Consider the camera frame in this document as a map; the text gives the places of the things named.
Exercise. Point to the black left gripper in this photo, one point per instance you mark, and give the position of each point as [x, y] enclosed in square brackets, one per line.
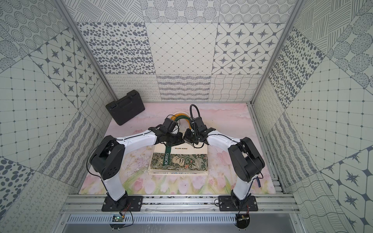
[175, 139]

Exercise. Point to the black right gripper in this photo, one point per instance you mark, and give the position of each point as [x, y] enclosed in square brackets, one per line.
[186, 137]

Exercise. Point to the yellow handled white bag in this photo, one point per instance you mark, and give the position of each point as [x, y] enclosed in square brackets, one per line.
[180, 115]

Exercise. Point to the green handled exhibition tote bag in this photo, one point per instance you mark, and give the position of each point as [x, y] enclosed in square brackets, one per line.
[181, 157]

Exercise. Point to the starry night canvas tote bag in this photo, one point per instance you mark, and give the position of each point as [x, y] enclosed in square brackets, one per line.
[176, 172]

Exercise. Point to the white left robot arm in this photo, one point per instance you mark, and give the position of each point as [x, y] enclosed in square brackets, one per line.
[108, 156]

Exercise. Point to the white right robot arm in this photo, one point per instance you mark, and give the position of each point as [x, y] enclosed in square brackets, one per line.
[245, 157]

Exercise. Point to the black plastic tool case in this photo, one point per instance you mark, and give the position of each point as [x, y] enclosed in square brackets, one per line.
[126, 108]

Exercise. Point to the right circuit board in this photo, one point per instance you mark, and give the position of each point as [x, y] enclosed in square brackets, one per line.
[242, 221]

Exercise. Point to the circuit board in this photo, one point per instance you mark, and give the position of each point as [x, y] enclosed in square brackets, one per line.
[117, 222]
[242, 221]

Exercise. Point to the left circuit board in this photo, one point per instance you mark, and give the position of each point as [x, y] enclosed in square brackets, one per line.
[117, 222]

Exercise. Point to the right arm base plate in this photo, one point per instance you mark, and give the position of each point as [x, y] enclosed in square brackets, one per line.
[237, 203]

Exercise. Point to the blue handled pliers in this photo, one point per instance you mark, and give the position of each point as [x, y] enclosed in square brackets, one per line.
[258, 182]

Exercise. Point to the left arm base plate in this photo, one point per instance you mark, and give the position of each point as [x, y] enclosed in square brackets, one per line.
[125, 203]

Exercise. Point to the aluminium mounting rail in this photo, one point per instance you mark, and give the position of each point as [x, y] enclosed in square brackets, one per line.
[179, 204]

